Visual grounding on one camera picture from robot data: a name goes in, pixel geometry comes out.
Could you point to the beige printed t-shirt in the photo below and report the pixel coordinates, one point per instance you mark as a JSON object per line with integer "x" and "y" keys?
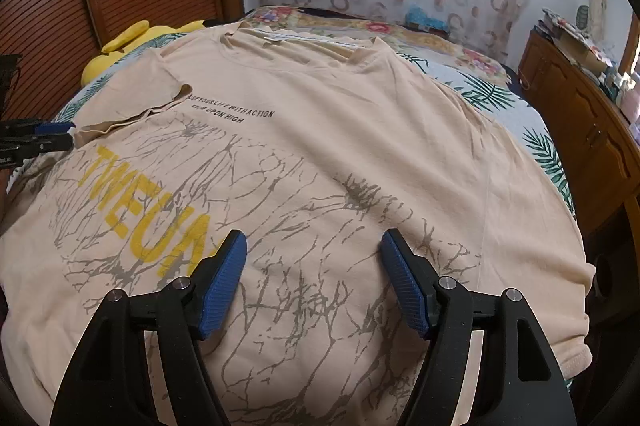
{"x": 313, "y": 148}

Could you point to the yellow Pikachu plush toy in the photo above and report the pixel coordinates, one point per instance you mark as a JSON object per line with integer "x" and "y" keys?
{"x": 127, "y": 41}

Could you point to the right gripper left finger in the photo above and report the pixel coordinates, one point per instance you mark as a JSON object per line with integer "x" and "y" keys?
{"x": 107, "y": 381}

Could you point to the blue item on box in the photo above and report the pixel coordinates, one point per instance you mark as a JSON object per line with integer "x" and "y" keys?
{"x": 416, "y": 19}

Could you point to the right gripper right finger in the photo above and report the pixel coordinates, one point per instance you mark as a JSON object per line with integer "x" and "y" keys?
{"x": 519, "y": 383}

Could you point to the floral leaf bed sheet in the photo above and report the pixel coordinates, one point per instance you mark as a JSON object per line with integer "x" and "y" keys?
{"x": 482, "y": 82}

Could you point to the pink bottle on cabinet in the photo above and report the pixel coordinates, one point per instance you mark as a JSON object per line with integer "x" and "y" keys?
{"x": 630, "y": 99}

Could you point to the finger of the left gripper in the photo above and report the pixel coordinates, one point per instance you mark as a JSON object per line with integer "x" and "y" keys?
{"x": 29, "y": 127}
{"x": 14, "y": 151}

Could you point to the cardboard box with papers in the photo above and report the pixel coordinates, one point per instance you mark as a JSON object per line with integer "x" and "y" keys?
{"x": 574, "y": 45}

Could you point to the wooden sideboard cabinet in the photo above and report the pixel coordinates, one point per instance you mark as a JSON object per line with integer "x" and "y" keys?
{"x": 599, "y": 156}

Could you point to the small round desk fan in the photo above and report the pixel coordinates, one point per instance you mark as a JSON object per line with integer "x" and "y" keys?
{"x": 582, "y": 17}

